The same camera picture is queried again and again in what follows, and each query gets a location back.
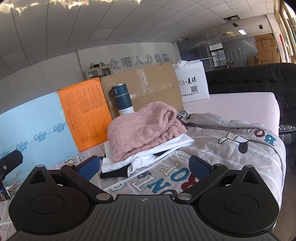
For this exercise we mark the white tote bag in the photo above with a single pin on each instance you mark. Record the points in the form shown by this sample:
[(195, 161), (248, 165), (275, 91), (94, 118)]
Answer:
[(192, 80)]

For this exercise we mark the orange printed board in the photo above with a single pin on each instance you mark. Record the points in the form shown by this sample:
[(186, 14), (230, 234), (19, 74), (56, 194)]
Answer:
[(86, 112)]

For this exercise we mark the pink knitted sweater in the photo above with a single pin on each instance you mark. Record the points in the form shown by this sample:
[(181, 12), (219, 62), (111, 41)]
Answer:
[(147, 128)]

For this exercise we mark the white folded garment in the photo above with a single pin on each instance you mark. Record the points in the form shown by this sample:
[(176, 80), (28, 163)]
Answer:
[(109, 164)]

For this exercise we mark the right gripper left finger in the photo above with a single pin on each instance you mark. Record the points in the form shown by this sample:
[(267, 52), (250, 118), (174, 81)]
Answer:
[(79, 176)]

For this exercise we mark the stacked cardboard boxes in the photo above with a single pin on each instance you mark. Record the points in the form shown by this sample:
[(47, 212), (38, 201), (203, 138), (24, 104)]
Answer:
[(267, 50)]

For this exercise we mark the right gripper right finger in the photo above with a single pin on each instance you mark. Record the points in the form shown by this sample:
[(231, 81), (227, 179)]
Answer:
[(209, 176)]

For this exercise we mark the pink mattress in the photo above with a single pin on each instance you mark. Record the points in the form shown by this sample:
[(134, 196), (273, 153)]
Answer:
[(252, 107)]

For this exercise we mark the dark blue thermos bottle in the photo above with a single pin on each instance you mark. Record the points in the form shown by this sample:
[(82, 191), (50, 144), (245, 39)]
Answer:
[(122, 99)]

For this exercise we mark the black leather sofa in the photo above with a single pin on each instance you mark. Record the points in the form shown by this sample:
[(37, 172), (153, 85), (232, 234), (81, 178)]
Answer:
[(277, 78)]

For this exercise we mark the black folded garment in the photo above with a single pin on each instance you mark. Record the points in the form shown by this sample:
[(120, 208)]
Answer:
[(115, 174)]

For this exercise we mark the light blue foam board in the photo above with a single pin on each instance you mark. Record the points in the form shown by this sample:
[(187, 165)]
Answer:
[(39, 130)]

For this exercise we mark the large brown cardboard box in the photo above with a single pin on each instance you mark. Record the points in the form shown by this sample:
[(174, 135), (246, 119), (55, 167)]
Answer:
[(145, 85)]

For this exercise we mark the grey glass-door cabinet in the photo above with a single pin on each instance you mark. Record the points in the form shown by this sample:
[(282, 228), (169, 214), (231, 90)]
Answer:
[(97, 72)]

